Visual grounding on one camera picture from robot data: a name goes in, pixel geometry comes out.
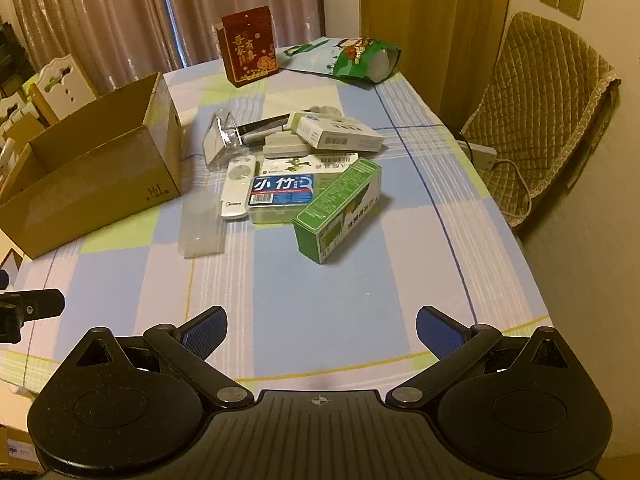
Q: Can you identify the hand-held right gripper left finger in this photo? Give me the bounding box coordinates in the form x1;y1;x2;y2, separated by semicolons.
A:
65;305;256;413

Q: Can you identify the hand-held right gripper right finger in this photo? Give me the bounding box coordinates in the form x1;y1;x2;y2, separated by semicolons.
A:
387;305;581;412

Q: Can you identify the brown cardboard box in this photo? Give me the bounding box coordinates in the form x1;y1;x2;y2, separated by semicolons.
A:
0;72;184;261

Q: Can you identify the green rectangular carton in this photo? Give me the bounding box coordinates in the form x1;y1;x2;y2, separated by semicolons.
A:
291;157;384;265

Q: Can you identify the white many-button remote control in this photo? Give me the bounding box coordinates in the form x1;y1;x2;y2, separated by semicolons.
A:
263;131;311;160

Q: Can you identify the black remote control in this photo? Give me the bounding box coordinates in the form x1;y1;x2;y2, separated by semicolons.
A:
235;114;292;137

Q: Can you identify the empty clear plastic case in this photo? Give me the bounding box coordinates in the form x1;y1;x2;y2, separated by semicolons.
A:
178;190;226;260

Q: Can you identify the blue label clear plastic case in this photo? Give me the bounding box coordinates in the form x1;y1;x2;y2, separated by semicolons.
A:
248;172;317;225

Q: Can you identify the small white chair back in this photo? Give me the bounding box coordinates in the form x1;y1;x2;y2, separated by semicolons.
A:
0;92;39;128

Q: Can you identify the white power strip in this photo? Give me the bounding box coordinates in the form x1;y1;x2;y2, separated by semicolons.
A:
462;141;499;169

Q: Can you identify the flat white green-print carton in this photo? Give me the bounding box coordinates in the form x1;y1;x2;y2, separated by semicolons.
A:
257;152;361;176

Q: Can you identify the large white chair back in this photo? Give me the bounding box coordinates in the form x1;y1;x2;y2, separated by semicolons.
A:
32;54;99;124

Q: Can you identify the white medicine carton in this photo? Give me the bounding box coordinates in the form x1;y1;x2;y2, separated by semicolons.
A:
289;112;386;152

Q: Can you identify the chair with quilted cover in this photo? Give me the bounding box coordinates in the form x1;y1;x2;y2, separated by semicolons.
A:
459;11;622;232

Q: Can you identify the red gold-print gift box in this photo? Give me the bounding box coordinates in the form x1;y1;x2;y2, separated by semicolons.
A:
214;6;279;85

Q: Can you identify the green printed shopping bag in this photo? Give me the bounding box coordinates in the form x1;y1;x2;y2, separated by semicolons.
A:
276;35;404;84

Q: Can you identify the beige pleated curtain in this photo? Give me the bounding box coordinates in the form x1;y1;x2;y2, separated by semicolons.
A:
7;0;327;97

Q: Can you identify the wooden door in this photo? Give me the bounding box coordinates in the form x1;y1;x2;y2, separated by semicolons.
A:
360;0;514;134

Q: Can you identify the white power cable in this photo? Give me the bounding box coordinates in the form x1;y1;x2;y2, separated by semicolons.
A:
492;157;534;229

